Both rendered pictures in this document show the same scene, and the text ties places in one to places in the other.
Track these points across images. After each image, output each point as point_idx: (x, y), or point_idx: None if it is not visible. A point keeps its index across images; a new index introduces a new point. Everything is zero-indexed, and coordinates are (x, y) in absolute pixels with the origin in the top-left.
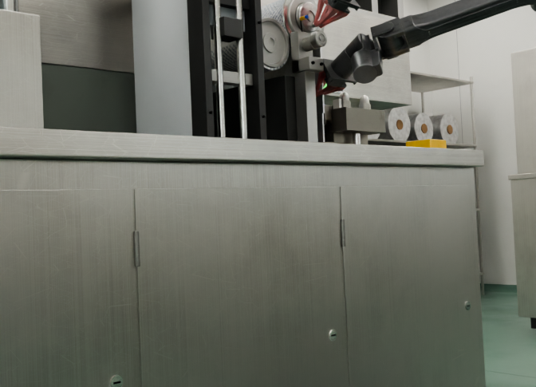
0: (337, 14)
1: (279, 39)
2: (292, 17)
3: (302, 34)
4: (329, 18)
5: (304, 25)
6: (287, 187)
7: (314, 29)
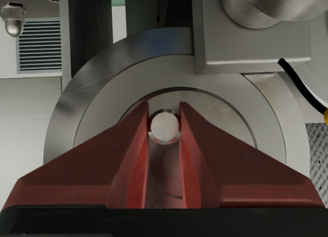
0: (127, 176)
1: (318, 43)
2: (272, 146)
3: (278, 43)
4: (139, 148)
5: (230, 112)
6: None
7: (153, 101)
